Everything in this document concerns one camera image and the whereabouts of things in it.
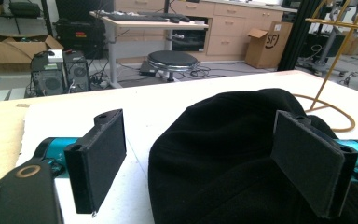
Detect light wooden desk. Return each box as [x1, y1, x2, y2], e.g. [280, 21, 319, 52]
[89, 10, 210, 90]

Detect black knit hat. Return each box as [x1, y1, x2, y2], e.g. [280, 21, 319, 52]
[147, 88, 358, 224]

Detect black equipment case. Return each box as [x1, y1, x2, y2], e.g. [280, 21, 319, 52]
[53, 18, 107, 60]

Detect black keyboard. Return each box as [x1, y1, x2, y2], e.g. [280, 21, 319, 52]
[106, 13, 170, 22]

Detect round black stool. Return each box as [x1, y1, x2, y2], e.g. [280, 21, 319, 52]
[146, 49, 200, 83]

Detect upright cardboard box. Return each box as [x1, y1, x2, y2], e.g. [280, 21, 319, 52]
[244, 21, 294, 70]

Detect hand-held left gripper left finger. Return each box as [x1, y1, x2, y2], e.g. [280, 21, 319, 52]
[34, 108, 128, 216]

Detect black computer tower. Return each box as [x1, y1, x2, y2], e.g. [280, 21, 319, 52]
[30, 51, 66, 97]
[62, 50, 91, 93]

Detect floor cables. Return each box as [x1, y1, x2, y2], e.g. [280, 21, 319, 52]
[117, 61, 278, 82]

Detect black metal post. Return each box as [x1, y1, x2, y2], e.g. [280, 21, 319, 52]
[276, 0, 324, 72]

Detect small white box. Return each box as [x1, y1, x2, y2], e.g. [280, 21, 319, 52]
[48, 49, 64, 64]

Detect open cardboard box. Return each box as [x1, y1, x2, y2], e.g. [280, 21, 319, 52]
[0, 34, 64, 73]

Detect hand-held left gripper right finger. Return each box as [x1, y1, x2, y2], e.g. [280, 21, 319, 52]
[270, 109, 358, 219]

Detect wooden drawer cabinet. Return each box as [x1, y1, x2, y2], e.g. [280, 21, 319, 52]
[114, 0, 298, 63]

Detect gold metal stand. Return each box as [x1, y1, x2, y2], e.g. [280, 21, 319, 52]
[293, 0, 358, 133]

